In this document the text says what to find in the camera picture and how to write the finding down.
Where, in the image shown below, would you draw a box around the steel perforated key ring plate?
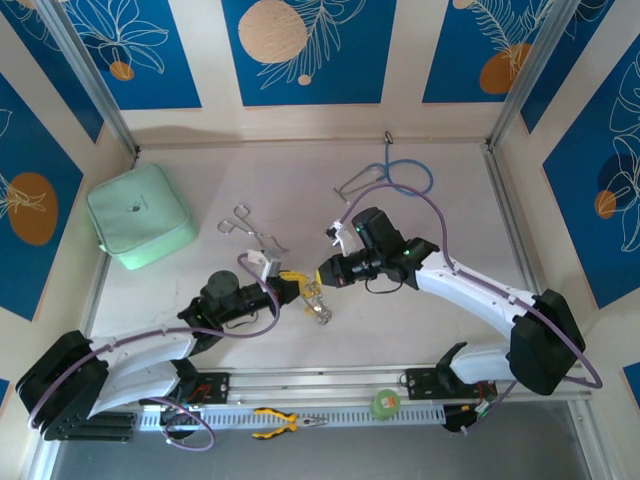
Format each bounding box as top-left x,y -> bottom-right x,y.
299,279 -> 334,326

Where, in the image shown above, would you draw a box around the blue stethoscope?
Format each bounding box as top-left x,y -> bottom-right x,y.
332,130 -> 434,205

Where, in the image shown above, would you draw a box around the mint green zip case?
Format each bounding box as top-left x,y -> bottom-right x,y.
87,163 -> 201,272

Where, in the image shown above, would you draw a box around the green tape roll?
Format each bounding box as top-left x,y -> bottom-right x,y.
369,388 -> 401,421

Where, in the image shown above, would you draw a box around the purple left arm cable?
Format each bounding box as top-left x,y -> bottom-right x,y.
27,252 -> 280,454

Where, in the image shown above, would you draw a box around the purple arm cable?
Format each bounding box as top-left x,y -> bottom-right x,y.
337,183 -> 605,436
27,252 -> 280,454

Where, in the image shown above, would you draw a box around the steel wire crucible tongs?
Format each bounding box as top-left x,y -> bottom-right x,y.
217,203 -> 291,254

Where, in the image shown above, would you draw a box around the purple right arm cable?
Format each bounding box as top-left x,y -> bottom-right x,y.
337,183 -> 605,436

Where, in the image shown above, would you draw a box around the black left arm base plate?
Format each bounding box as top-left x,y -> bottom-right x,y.
172,369 -> 231,407

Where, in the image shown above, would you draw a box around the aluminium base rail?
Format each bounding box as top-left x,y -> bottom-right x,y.
49,367 -> 594,401

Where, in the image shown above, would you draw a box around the aluminium side rail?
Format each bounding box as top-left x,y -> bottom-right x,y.
482,144 -> 559,361
74,147 -> 141,361

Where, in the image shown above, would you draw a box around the yellow black handled pliers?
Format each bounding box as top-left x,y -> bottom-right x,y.
251,407 -> 330,441

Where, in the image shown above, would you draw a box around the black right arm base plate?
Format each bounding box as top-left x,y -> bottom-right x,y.
404,367 -> 496,401

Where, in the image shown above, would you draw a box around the slotted grey cable duct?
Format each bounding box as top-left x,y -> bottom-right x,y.
139,403 -> 446,431

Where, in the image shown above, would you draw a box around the aluminium frame post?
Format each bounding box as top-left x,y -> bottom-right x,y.
487,0 -> 617,151
37,0 -> 142,157

